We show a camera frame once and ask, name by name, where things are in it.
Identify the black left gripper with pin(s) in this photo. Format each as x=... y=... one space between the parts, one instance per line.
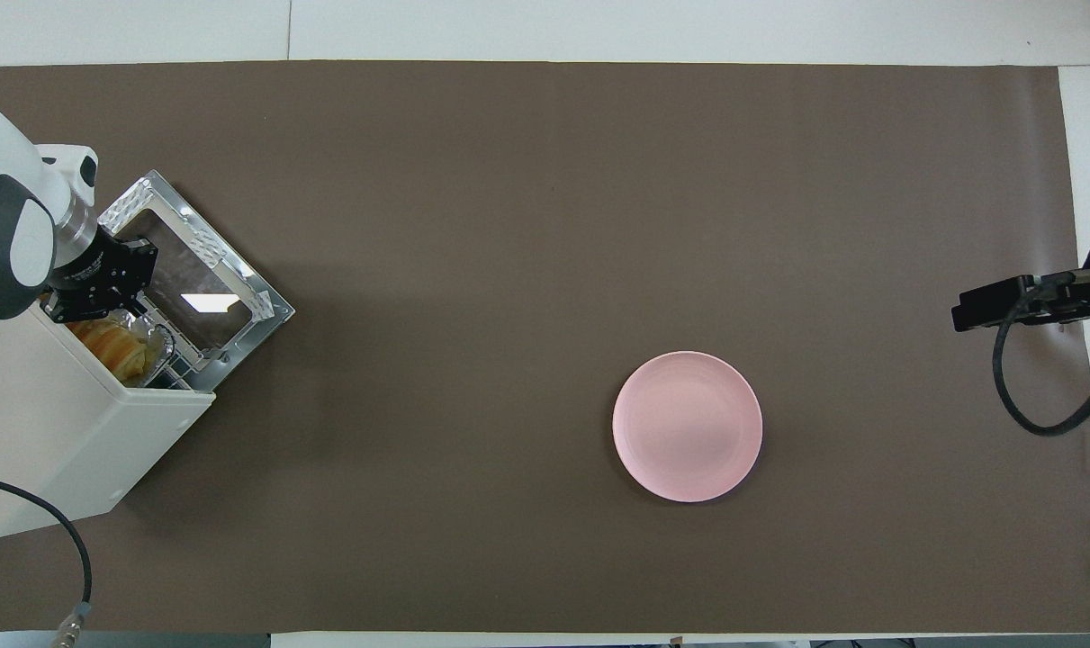
x=103 y=274

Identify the brown table mat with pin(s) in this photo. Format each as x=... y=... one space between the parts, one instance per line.
x=508 y=270

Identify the metal oven rack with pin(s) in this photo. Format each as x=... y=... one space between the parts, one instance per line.
x=180 y=378

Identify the white toaster oven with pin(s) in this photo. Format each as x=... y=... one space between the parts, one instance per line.
x=49 y=432

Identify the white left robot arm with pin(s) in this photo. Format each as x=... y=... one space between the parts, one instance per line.
x=4 y=225

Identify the glass oven door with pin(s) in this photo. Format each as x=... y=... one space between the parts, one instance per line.
x=229 y=270

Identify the sliced orange bread loaf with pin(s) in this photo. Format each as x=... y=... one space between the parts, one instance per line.
x=112 y=346

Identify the aluminium foil tray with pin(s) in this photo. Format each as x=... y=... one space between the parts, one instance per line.
x=153 y=355

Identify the pink round plate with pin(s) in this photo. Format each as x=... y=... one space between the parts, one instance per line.
x=689 y=427

